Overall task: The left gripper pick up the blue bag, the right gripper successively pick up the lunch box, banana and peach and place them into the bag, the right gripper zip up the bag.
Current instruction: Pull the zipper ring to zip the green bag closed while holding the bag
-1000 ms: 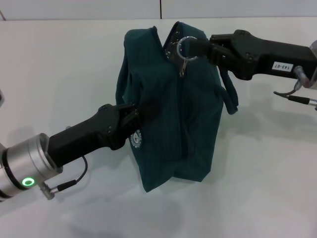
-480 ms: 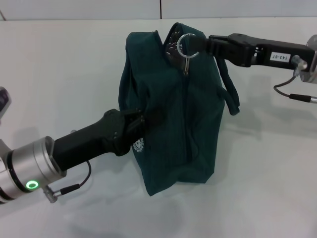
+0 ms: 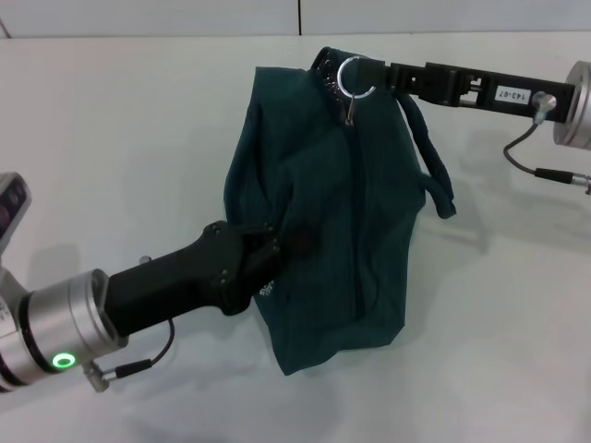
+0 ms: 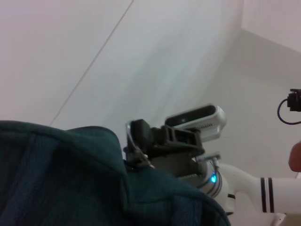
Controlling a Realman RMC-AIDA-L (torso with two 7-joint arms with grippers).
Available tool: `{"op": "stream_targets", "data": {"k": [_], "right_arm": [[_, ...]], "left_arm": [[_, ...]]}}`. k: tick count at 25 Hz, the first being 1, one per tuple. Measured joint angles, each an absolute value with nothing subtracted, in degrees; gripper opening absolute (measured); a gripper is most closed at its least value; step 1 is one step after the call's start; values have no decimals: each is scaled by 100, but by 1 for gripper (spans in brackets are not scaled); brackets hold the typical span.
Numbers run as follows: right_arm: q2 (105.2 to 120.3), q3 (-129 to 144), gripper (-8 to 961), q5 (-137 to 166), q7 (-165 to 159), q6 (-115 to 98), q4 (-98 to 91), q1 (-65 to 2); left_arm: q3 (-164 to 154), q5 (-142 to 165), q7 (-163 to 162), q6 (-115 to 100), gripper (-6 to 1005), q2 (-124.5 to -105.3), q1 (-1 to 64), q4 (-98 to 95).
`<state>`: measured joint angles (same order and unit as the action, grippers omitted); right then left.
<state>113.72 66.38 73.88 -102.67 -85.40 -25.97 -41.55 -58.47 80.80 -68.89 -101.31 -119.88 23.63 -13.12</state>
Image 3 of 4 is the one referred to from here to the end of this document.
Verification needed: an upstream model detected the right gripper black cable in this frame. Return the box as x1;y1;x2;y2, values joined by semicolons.
502;90;591;195

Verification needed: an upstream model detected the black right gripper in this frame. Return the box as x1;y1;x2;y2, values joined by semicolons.
355;58;577;125

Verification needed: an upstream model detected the dark teal insulated bag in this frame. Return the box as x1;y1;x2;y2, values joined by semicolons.
223;45;457;377

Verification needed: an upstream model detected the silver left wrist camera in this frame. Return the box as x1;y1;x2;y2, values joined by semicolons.
0;171;33;278

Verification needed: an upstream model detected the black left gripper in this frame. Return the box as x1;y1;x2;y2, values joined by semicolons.
108;221;320;336

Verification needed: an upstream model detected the metal zipper pull ring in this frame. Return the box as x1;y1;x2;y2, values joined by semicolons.
336;54;376;127

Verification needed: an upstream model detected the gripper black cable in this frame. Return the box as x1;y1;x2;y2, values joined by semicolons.
85;317;175;393
502;90;591;195

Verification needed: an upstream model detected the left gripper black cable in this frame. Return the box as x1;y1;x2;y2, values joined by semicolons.
85;317;175;393

